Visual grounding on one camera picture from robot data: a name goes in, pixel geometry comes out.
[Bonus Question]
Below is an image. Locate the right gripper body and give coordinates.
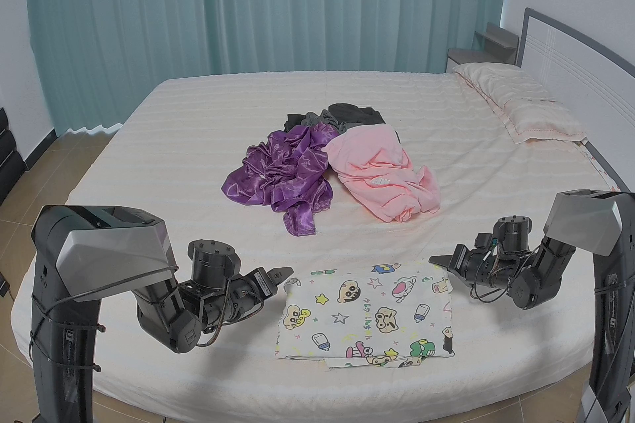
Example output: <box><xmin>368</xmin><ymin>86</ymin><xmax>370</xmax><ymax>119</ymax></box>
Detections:
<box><xmin>452</xmin><ymin>245</ymin><xmax>497</xmax><ymax>290</ymax></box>

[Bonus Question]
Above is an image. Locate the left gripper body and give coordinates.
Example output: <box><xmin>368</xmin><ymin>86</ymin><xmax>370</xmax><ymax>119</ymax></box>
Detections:
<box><xmin>243</xmin><ymin>269</ymin><xmax>279</xmax><ymax>308</ymax></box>

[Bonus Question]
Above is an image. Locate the white printed pyjama top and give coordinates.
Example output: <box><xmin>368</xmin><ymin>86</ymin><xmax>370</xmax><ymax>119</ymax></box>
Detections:
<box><xmin>274</xmin><ymin>260</ymin><xmax>456</xmax><ymax>369</ymax></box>

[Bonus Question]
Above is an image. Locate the bed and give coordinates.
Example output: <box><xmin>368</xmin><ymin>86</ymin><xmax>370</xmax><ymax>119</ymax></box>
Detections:
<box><xmin>10</xmin><ymin>7</ymin><xmax>635</xmax><ymax>404</ymax></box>

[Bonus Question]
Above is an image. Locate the purple satin garment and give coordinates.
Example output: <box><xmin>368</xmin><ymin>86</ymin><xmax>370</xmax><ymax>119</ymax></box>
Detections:
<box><xmin>221</xmin><ymin>124</ymin><xmax>334</xmax><ymax>237</ymax></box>

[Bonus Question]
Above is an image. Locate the pink garment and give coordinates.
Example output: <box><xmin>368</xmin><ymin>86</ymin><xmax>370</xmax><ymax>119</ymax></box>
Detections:
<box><xmin>322</xmin><ymin>124</ymin><xmax>442</xmax><ymax>222</ymax></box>

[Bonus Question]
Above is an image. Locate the grey garment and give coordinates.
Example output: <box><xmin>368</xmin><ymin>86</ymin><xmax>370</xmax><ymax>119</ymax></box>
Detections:
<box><xmin>300</xmin><ymin>111</ymin><xmax>343</xmax><ymax>134</ymax></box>

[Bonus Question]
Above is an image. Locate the cream pillow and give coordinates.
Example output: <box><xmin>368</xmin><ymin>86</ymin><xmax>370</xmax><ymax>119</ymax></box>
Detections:
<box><xmin>452</xmin><ymin>62</ymin><xmax>588</xmax><ymax>145</ymax></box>

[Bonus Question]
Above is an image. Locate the black garment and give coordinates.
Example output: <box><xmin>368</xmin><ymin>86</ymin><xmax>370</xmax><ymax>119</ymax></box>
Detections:
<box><xmin>284</xmin><ymin>103</ymin><xmax>389</xmax><ymax>134</ymax></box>

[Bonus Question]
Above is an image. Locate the grey white bedside table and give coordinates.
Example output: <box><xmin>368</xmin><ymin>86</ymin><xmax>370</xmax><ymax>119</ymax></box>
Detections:
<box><xmin>446</xmin><ymin>22</ymin><xmax>519</xmax><ymax>75</ymax></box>

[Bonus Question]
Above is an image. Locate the black chest of drawers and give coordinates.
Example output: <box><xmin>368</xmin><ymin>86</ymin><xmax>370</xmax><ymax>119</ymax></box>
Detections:
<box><xmin>0</xmin><ymin>108</ymin><xmax>24</xmax><ymax>206</ymax></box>

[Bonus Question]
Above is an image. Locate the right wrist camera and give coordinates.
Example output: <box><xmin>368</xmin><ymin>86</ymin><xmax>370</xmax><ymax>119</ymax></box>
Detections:
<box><xmin>474</xmin><ymin>233</ymin><xmax>498</xmax><ymax>259</ymax></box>

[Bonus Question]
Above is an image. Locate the black cable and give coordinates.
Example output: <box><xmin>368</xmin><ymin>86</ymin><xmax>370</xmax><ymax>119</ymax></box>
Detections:
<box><xmin>469</xmin><ymin>282</ymin><xmax>512</xmax><ymax>304</ymax></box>
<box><xmin>30</xmin><ymin>265</ymin><xmax>179</xmax><ymax>347</ymax></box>

